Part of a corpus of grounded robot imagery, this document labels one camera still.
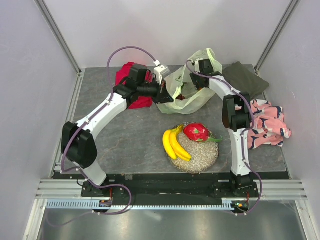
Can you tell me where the purple cable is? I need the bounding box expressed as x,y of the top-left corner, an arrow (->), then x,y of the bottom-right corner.
185,59 -> 262,216
60,46 -> 161,174

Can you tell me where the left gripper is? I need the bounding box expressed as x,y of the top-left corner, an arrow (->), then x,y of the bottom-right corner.
137,77 -> 174,105

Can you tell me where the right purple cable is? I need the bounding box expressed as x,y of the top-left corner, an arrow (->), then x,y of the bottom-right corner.
185,59 -> 262,216

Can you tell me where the pink patterned cloth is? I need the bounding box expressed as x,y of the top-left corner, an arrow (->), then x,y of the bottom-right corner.
247,99 -> 292,149

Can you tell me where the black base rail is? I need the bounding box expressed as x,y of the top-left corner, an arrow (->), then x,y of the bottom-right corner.
81,173 -> 259,207

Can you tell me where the yellow banana bunch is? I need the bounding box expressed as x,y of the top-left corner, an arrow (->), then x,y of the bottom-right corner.
162,124 -> 192,162

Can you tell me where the white cable duct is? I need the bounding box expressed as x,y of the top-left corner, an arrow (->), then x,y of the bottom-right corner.
46,199 -> 249,211

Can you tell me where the speckled round plate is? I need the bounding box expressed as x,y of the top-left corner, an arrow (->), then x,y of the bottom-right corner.
165,122 -> 220,174

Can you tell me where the red cloth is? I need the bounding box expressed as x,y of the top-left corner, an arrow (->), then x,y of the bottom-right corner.
114,62 -> 153,110

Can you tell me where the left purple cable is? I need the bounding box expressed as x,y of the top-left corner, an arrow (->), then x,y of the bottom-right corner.
60,46 -> 161,174

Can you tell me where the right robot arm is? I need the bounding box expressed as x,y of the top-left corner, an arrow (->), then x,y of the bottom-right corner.
185,58 -> 254,197

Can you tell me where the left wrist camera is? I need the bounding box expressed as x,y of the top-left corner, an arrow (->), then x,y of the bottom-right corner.
153,59 -> 170,84

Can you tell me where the pale green plastic bag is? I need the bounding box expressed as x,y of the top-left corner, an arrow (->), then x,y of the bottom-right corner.
156,47 -> 223,115

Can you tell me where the red grape bunch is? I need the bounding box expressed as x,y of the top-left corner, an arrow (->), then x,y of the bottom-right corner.
175,94 -> 187,101

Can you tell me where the red dragon fruit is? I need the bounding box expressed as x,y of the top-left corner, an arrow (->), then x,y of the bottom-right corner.
183,123 -> 222,143

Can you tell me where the olive green cloth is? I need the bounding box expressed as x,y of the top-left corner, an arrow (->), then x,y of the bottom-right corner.
222,61 -> 270,100

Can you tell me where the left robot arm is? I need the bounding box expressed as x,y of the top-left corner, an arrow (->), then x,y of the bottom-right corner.
61,64 -> 174,197

